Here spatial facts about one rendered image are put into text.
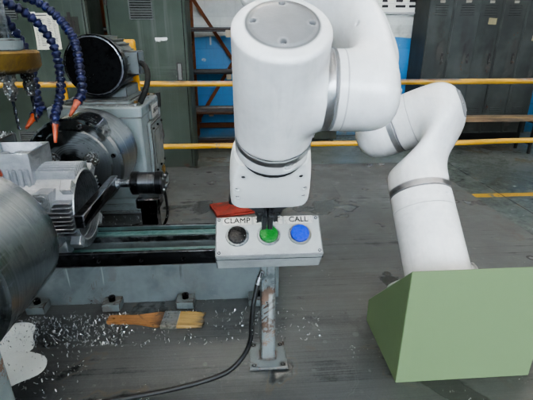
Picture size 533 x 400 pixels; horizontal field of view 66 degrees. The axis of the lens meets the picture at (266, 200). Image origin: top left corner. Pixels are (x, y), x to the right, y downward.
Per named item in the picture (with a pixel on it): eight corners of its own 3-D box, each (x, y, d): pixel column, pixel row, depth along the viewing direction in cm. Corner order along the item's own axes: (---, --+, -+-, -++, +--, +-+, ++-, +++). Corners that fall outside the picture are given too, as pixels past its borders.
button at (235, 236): (228, 247, 65) (228, 242, 64) (228, 230, 67) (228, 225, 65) (247, 247, 66) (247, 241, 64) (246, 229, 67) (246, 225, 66)
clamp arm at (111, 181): (109, 186, 106) (72, 229, 82) (107, 175, 105) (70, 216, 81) (123, 186, 106) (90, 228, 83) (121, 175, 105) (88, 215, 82)
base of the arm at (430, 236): (458, 295, 87) (439, 213, 94) (521, 274, 69) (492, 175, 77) (373, 298, 84) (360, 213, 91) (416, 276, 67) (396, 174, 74)
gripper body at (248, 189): (314, 117, 48) (303, 172, 58) (227, 118, 48) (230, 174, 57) (322, 170, 44) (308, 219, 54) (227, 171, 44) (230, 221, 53)
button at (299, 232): (290, 245, 66) (291, 240, 64) (289, 228, 68) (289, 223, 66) (308, 244, 66) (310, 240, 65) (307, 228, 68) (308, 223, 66)
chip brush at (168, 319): (103, 328, 85) (103, 325, 84) (112, 313, 89) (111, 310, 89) (203, 328, 85) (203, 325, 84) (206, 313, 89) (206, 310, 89)
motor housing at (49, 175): (-20, 266, 85) (-46, 178, 78) (24, 226, 102) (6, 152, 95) (79, 263, 86) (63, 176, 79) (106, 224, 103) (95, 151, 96)
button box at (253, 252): (216, 269, 68) (214, 256, 63) (216, 230, 71) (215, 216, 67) (319, 266, 69) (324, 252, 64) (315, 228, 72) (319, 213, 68)
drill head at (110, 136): (21, 223, 105) (-2, 125, 96) (78, 173, 143) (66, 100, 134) (120, 221, 107) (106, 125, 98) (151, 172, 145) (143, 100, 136)
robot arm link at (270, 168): (312, 101, 47) (308, 120, 49) (234, 102, 46) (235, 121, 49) (321, 161, 42) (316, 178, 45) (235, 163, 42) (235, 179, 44)
